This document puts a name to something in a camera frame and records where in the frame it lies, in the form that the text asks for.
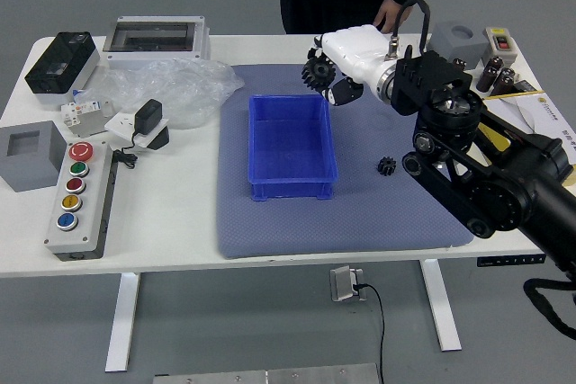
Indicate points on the grey metal plate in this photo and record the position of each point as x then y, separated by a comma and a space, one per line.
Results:
270, 376

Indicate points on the silver floor socket box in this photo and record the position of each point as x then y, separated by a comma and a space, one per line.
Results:
342, 283

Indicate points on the small black gear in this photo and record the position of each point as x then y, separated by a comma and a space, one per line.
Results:
386, 165

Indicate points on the person's left hand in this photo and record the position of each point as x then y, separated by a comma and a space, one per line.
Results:
387, 15

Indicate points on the brown cylindrical capacitor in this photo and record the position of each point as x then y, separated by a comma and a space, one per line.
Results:
460, 63
489, 73
504, 83

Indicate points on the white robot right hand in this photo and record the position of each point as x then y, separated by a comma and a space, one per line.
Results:
360, 51

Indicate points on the clear plastic bag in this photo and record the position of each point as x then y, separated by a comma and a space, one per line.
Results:
180, 87

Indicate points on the white table leg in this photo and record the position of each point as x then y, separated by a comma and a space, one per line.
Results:
122, 321
441, 307

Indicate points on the black table control panel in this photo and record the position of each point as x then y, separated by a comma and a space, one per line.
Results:
510, 260

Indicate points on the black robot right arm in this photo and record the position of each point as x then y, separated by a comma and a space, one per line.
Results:
495, 177

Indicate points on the beige two-button switch box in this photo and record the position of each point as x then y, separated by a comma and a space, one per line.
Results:
501, 42

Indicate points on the white circuit breaker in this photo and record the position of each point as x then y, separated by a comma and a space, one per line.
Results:
83, 116

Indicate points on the yellow and white carton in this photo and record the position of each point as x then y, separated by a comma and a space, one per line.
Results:
531, 114

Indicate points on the grey block with round hole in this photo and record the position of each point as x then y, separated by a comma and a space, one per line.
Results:
454, 44

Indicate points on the black-lid grey enclosure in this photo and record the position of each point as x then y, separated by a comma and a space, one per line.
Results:
60, 65

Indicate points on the big black gear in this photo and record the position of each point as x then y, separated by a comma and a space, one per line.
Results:
317, 72

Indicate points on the grey block with square hole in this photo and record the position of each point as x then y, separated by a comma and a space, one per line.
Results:
31, 163

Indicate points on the grey clear-lid distribution box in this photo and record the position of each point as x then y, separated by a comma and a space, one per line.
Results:
155, 40

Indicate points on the blue plastic box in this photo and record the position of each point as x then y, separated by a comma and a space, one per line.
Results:
290, 145

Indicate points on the five-button control station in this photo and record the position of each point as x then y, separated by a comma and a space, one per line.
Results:
76, 213

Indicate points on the grey-blue padded mat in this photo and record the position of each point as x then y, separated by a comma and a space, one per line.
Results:
292, 231

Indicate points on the small black flat component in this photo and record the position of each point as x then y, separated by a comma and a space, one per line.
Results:
525, 86

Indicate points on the black power adapter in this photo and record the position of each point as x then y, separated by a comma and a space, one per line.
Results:
148, 116

